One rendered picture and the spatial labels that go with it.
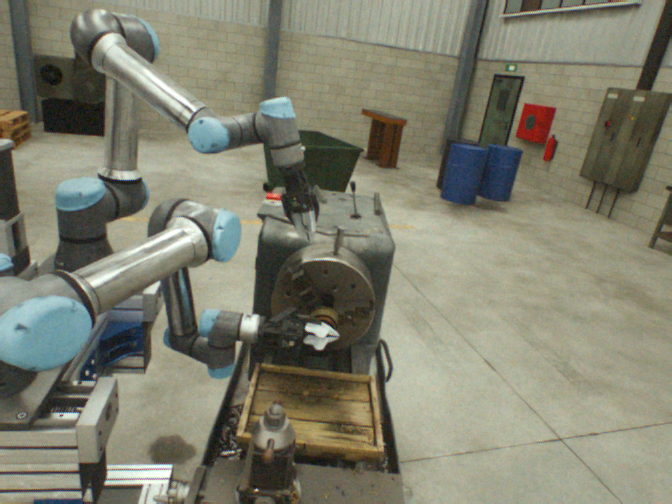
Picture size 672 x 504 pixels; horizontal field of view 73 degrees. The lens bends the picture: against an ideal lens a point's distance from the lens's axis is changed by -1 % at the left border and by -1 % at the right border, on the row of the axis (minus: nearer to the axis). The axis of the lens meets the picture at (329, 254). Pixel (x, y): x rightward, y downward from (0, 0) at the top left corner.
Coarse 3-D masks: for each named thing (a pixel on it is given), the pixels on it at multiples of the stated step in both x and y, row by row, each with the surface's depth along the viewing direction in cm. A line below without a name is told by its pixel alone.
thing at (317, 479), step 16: (224, 464) 95; (240, 464) 95; (192, 480) 89; (208, 480) 92; (224, 480) 90; (240, 480) 91; (304, 480) 93; (320, 480) 93; (336, 480) 94; (352, 480) 94; (368, 480) 95; (384, 480) 95; (400, 480) 95; (192, 496) 86; (208, 496) 86; (224, 496) 87; (304, 496) 89; (320, 496) 90; (336, 496) 90; (352, 496) 90; (368, 496) 91; (384, 496) 91; (400, 496) 92
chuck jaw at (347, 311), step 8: (336, 304) 135; (344, 304) 135; (352, 304) 135; (360, 304) 135; (368, 304) 135; (336, 312) 131; (344, 312) 131; (352, 312) 132; (360, 312) 134; (368, 312) 134; (344, 320) 132; (352, 320) 133
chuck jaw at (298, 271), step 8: (296, 264) 136; (296, 272) 134; (304, 272) 132; (296, 280) 131; (304, 280) 131; (304, 288) 131; (312, 288) 131; (304, 296) 130; (312, 296) 130; (320, 296) 134; (312, 304) 129; (320, 304) 130
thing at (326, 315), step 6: (324, 306) 129; (312, 312) 129; (318, 312) 127; (324, 312) 127; (330, 312) 128; (318, 318) 125; (324, 318) 125; (330, 318) 126; (336, 318) 129; (330, 324) 124; (336, 324) 127; (336, 330) 128
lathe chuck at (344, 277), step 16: (304, 256) 136; (320, 256) 134; (336, 256) 135; (352, 256) 140; (288, 272) 134; (320, 272) 134; (336, 272) 134; (352, 272) 134; (288, 288) 136; (320, 288) 136; (336, 288) 136; (352, 288) 136; (368, 288) 136; (272, 304) 138; (288, 304) 138; (304, 304) 138; (368, 320) 140; (352, 336) 142
